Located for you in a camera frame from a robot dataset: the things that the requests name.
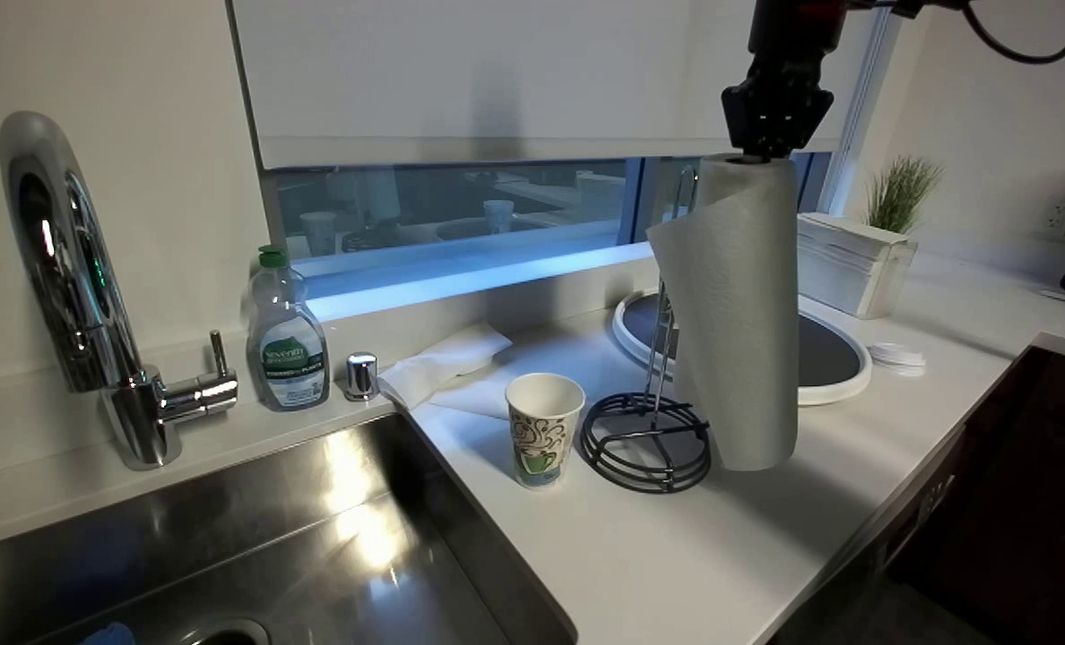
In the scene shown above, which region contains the clear dish soap bottle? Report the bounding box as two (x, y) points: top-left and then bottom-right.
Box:
(239, 245), (334, 415)

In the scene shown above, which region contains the patterned paper cup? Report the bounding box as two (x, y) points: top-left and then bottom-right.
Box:
(502, 371), (586, 489)

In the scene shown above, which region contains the white paper towel roll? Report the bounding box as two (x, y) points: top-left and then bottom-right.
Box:
(645, 159), (803, 472)

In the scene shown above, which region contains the green grass plant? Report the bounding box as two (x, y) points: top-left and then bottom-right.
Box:
(866, 155), (937, 237)

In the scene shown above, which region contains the white folded cloth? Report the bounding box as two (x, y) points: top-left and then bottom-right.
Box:
(380, 330), (517, 413)

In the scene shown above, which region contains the chrome kitchen faucet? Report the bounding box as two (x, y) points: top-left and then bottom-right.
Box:
(0, 107), (245, 472)

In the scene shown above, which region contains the dark under-counter cabinet front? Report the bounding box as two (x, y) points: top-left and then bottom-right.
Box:
(766, 343), (1065, 645)

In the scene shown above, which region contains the wire paper towel holder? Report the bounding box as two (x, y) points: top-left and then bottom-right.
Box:
(576, 279), (717, 497)

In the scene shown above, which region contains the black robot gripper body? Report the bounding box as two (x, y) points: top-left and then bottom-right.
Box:
(720, 0), (852, 159)

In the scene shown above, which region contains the small chrome round knob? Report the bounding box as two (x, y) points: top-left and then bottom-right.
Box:
(334, 349), (388, 407)

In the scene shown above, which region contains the white bowl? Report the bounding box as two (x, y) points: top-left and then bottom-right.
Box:
(608, 284), (877, 413)

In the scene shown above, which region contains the stainless steel sink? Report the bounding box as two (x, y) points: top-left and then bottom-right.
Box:
(0, 409), (579, 645)

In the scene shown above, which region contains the white roller blind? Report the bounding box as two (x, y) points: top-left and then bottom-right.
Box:
(225, 0), (890, 173)

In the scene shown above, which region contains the glass window pane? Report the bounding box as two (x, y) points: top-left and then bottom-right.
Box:
(266, 152), (833, 304)

